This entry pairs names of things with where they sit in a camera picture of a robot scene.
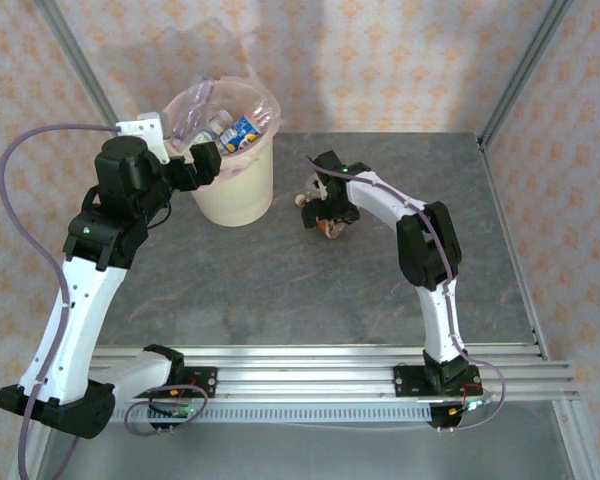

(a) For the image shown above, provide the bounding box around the brown label plastic bottle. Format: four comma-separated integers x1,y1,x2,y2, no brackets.
293,192,352,242

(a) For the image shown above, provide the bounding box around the small clear bottle white cap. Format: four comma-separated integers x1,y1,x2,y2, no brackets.
207,109,236,134

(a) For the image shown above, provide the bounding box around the Pepsi label plastic bottle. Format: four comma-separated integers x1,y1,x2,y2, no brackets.
218,98,275,154

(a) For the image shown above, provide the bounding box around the clear bottle green cap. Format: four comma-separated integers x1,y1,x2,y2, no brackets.
171,74,216,146

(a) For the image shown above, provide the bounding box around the pink plastic bin liner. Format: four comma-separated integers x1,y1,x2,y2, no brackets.
160,62,282,176

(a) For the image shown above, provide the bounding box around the cream plastic bin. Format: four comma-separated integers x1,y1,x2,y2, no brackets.
162,74,281,229

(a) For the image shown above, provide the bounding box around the small circuit board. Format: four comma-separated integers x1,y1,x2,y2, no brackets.
147,402,197,420
447,397,496,419

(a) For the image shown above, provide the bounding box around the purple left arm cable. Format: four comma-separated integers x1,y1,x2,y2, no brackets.
0,123,209,480

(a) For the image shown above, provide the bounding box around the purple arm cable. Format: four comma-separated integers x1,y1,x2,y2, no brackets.
305,155,506,435
0,123,209,480

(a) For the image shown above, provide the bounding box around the aluminium frame post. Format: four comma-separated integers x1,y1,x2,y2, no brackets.
32,0,134,151
476,0,577,151

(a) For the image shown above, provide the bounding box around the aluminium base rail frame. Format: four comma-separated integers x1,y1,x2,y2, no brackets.
33,342,580,402

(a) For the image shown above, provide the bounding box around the aluminium table side rail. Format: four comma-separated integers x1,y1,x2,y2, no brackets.
477,139,551,361

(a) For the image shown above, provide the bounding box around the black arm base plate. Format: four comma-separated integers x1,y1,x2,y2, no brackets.
127,366,219,400
393,364,482,399

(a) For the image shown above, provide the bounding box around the slotted grey cable duct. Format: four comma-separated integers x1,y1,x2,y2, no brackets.
53,402,434,425

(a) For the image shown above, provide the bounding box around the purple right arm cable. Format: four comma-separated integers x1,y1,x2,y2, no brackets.
305,155,506,435

